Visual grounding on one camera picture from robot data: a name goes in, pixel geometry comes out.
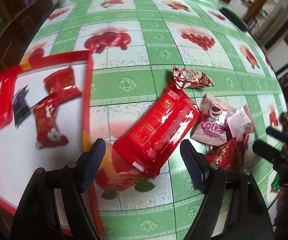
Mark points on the white pink snack packet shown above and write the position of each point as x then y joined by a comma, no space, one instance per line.
240,123

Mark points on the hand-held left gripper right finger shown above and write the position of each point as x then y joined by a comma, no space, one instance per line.
194,167

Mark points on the green fruit print tablecloth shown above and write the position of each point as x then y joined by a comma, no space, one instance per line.
139,42

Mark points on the red white flower snack packet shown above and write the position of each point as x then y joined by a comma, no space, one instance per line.
47,125

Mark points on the black oval case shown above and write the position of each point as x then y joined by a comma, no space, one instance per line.
234,18

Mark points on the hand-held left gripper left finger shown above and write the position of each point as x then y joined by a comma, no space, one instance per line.
91,165

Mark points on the red white patterned candy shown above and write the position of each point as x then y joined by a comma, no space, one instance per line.
191,78

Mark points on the long red snack packet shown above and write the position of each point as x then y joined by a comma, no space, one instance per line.
5,105
156,130

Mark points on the red gift box tray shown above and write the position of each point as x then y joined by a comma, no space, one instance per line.
59,57

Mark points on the pink bear snack packet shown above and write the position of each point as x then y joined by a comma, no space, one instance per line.
212,125

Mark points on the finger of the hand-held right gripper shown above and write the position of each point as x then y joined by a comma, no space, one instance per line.
265,151
275,133

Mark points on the dark purple snack packet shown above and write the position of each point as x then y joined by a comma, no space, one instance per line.
21,107

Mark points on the dark wooden cabinet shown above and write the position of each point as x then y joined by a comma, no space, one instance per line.
13,35

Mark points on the shiny red foil packet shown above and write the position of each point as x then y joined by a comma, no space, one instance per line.
243,150

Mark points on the red gold print snack packet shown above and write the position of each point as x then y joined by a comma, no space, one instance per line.
62,85
224,155

